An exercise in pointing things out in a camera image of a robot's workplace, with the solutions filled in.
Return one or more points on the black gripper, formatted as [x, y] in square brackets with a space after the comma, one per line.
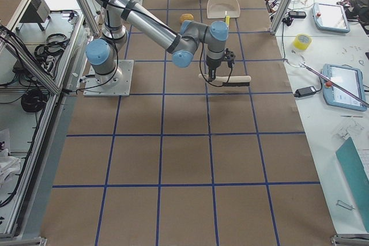
[211, 63]

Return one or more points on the beige plastic dustpan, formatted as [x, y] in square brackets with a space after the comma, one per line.
[217, 9]

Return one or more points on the beige hand brush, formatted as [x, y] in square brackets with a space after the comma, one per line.
[230, 81]

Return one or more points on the brown potato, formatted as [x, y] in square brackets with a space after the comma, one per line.
[186, 17]

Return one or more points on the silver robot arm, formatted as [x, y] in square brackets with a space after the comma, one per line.
[181, 45]

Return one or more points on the yellow tape roll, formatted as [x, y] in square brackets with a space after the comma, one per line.
[302, 41]

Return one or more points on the black power adapter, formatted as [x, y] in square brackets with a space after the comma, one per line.
[305, 92]

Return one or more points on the upper blue teach pendant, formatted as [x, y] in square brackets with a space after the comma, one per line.
[331, 18]

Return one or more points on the blue teach pendant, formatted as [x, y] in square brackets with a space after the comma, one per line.
[331, 18]
[349, 78]

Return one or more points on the lower blue teach pendant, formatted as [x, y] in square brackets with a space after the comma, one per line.
[349, 78]

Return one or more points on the teal folder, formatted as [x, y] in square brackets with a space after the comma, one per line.
[356, 177]

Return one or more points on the grey metal box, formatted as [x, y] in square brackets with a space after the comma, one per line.
[37, 12]

